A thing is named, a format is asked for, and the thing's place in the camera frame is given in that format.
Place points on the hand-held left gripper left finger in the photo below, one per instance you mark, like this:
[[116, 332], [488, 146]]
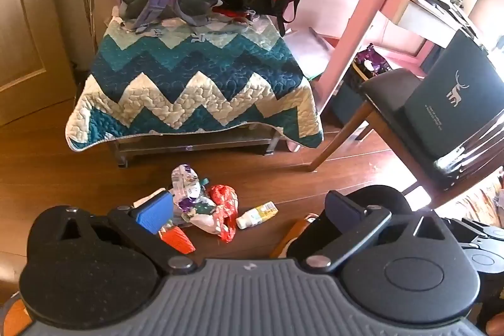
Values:
[[155, 212]]

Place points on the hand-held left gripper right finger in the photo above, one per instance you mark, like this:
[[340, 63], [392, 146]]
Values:
[[338, 204]]

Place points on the orange wrapper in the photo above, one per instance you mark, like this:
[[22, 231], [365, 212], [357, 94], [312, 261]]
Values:
[[177, 239]]

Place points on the silver purple wrapper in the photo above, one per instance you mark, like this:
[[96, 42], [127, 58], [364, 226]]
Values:
[[185, 182]]

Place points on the dark green wrapper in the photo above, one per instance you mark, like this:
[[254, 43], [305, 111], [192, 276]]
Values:
[[202, 206]]

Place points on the white plastic bag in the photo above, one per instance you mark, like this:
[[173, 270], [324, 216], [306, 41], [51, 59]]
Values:
[[206, 224]]

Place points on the red plastic bag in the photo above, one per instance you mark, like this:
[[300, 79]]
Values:
[[224, 202]]

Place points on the small white yellow bottle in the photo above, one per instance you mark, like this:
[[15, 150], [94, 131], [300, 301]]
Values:
[[256, 216]]

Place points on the low wooden bench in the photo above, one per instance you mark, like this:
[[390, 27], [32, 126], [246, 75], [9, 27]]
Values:
[[189, 143]]

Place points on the black storage box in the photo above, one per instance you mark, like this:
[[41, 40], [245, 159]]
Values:
[[346, 100]]

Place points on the dark wooden chair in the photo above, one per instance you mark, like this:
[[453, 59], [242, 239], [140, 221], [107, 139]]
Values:
[[386, 84]]

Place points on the dark deer-print bag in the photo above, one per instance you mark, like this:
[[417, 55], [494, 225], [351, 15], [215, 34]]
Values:
[[453, 111]]

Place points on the purple bag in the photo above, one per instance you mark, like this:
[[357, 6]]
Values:
[[372, 58]]

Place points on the zigzag quilted blanket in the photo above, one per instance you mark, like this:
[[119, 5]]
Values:
[[197, 60]]

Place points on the white folder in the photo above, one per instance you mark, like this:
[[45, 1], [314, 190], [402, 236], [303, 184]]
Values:
[[307, 48]]

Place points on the wooden door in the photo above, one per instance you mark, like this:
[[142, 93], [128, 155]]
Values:
[[23, 25]]

